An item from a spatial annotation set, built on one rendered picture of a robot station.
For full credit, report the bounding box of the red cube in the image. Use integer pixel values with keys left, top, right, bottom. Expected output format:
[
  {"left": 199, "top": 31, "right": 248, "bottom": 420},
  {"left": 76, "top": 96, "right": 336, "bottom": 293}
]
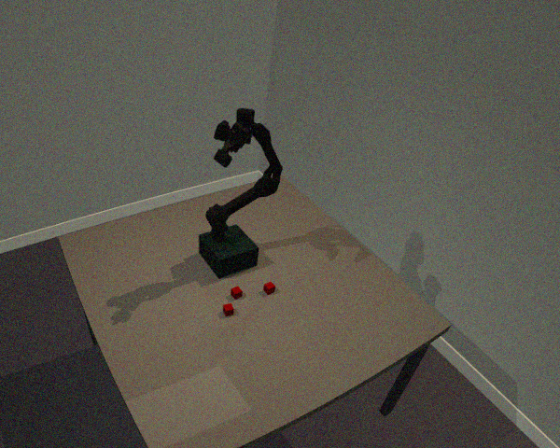
[
  {"left": 223, "top": 303, "right": 233, "bottom": 316},
  {"left": 263, "top": 281, "right": 275, "bottom": 295},
  {"left": 231, "top": 287, "right": 243, "bottom": 299}
]

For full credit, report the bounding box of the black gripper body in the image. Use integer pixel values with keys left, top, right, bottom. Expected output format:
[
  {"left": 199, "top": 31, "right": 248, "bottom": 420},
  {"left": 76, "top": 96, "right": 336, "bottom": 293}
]
[{"left": 218, "top": 122, "right": 249, "bottom": 167}]

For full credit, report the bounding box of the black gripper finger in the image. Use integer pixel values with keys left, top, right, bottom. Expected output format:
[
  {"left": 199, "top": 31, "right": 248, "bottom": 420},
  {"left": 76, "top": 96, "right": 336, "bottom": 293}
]
[
  {"left": 216, "top": 149, "right": 231, "bottom": 163},
  {"left": 222, "top": 131, "right": 243, "bottom": 150}
]

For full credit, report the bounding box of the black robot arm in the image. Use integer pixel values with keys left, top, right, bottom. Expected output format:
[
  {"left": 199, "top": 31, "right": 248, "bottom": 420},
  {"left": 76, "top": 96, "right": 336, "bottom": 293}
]
[{"left": 205, "top": 108, "right": 283, "bottom": 244}]

